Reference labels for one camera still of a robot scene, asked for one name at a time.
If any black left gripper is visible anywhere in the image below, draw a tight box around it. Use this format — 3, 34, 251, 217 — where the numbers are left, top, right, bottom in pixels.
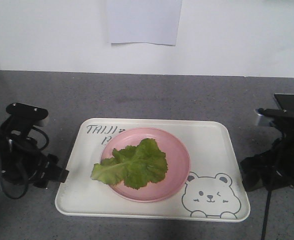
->
0, 102, 69, 188

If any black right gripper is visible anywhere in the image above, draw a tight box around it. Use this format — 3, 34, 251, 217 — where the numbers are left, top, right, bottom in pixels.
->
239, 108, 294, 192

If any white bear serving tray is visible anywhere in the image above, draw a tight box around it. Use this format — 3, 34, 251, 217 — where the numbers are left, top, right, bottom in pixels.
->
55, 118, 250, 223

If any pink round plate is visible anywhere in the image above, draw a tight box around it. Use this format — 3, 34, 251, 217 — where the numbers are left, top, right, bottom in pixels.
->
101, 127, 191, 203

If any green lettuce leaf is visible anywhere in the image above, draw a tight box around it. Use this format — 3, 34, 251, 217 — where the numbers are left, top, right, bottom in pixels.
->
90, 138, 168, 190

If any black induction cooktop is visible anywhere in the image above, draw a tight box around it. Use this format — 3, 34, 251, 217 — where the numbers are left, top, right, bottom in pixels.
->
274, 93, 294, 112

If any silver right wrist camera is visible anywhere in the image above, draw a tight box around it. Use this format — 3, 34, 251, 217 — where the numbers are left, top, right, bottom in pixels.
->
255, 108, 277, 127

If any white paper sheet on wall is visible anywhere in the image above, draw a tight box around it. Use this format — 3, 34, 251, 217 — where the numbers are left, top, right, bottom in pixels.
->
106, 0, 183, 46

